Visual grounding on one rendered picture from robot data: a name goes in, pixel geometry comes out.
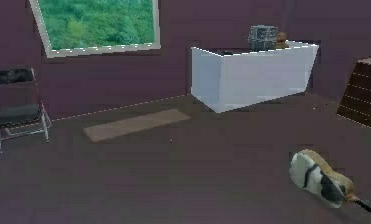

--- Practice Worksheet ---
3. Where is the small brown figurine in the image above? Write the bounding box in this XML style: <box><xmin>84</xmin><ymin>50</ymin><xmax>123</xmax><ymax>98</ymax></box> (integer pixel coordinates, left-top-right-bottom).
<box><xmin>276</xmin><ymin>31</ymin><xmax>290</xmax><ymax>50</ymax></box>

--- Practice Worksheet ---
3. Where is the dark brown chest of drawers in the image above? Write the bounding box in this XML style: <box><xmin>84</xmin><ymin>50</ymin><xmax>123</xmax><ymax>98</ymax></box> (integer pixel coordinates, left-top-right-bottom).
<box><xmin>336</xmin><ymin>56</ymin><xmax>371</xmax><ymax>131</ymax></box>

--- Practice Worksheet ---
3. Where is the white framed window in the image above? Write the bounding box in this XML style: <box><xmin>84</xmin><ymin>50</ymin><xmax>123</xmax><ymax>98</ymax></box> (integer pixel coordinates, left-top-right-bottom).
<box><xmin>28</xmin><ymin>0</ymin><xmax>162</xmax><ymax>59</ymax></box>

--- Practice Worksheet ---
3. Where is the white cabinet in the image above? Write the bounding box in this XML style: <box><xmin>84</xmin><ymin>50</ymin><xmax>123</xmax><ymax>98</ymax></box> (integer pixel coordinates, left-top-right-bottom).
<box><xmin>190</xmin><ymin>40</ymin><xmax>320</xmax><ymax>114</ymax></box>

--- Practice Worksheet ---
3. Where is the grey patterned box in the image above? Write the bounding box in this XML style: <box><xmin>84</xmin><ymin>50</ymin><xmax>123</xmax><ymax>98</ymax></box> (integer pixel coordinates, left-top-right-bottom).
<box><xmin>247</xmin><ymin>24</ymin><xmax>279</xmax><ymax>52</ymax></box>

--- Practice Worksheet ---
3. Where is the black folding chair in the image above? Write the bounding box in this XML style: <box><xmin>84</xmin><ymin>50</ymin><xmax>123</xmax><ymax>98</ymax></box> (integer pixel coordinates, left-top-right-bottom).
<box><xmin>0</xmin><ymin>67</ymin><xmax>53</xmax><ymax>154</ymax></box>

